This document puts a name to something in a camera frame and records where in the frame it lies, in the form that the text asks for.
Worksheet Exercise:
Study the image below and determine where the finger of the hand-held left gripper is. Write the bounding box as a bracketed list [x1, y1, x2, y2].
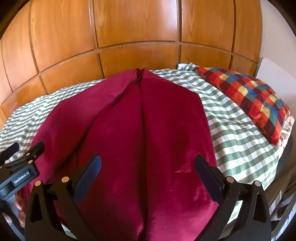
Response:
[0, 142, 20, 164]
[9, 141, 45, 168]

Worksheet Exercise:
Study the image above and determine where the dark red velvet garment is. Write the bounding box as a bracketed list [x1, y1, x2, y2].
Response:
[17, 68, 220, 241]

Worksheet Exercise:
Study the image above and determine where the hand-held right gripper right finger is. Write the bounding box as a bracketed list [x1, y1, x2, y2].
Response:
[194, 155, 272, 241]

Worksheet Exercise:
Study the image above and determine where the white headboard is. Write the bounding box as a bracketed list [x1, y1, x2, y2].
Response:
[255, 58, 296, 114]

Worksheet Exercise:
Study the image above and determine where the dark bed frame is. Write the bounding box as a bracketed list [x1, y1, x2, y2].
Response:
[261, 136, 296, 233]

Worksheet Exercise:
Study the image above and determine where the green white checked bedsheet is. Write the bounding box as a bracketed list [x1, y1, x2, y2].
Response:
[0, 62, 281, 233]

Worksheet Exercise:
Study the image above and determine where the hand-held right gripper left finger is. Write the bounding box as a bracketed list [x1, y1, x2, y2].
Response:
[24, 155, 102, 241]

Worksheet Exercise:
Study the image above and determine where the floral patterned fabric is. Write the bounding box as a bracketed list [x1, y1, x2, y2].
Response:
[279, 115, 295, 147]

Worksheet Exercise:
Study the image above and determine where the multicoloured checked pillow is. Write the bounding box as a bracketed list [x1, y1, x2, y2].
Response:
[198, 67, 290, 146]

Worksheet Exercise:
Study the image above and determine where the person's left hand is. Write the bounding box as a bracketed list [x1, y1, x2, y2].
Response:
[14, 197, 26, 229]

